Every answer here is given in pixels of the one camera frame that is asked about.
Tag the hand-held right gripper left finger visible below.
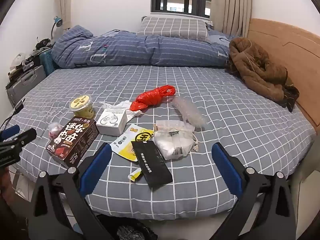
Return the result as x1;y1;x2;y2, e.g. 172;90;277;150
27;142;113;240

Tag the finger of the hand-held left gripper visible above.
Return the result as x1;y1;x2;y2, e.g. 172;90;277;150
0;128;37;153
0;124;20;140

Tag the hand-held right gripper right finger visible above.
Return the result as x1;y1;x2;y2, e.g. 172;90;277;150
211;142;297;240

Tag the dark brown chocolate box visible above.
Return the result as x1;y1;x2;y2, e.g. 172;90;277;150
47;116;99;169

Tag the yellow snack packet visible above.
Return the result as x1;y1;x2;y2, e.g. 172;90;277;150
110;124;154;162

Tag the torn yellow packet strip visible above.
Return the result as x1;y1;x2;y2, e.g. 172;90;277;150
127;169;143;182

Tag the white cardboard box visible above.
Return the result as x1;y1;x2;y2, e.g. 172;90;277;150
96;108;127;137

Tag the yellow lidded cup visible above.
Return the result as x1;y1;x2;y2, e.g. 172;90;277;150
69;95;95;119

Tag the black packet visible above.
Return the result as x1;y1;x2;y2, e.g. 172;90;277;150
131;141;173;189

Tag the white tissue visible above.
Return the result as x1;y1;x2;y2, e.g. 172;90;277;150
97;100;141;125

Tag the white drawstring pouch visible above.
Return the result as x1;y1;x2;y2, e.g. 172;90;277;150
152;120;199;160

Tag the red plastic bag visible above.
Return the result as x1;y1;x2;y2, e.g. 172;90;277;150
129;85;176;112

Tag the bin with black bag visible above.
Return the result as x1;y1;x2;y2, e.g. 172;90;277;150
96;212;157;240

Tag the black charger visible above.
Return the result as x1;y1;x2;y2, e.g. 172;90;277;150
14;99;25;113

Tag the silver suitcase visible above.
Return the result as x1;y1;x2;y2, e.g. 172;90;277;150
6;65;47;109

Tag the grey checked bed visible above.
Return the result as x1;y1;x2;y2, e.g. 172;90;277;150
4;65;317;220

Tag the white round device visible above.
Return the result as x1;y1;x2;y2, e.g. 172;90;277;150
10;52;27;70

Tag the teal suitcase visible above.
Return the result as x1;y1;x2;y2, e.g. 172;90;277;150
39;47;59;77

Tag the black device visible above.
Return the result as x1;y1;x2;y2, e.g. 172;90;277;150
35;38;52;50

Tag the brown fleece coat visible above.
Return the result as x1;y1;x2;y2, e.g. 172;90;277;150
229;37;300;112

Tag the blue desk lamp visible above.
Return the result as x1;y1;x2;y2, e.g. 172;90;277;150
51;16;63;40

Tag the blue striped quilt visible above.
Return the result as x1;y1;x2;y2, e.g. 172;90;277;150
51;25;238;68

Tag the wooden headboard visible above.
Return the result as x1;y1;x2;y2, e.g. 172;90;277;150
247;18;320;153

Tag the light blue pillow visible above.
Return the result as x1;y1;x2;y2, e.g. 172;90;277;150
207;29;234;43

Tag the beige curtain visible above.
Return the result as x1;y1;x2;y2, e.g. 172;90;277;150
55;0;75;33
210;0;253;38

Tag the grey checked pillow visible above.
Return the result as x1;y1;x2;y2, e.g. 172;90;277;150
136;16;210;42

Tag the black cable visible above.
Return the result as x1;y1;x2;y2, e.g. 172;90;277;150
0;110;18;130

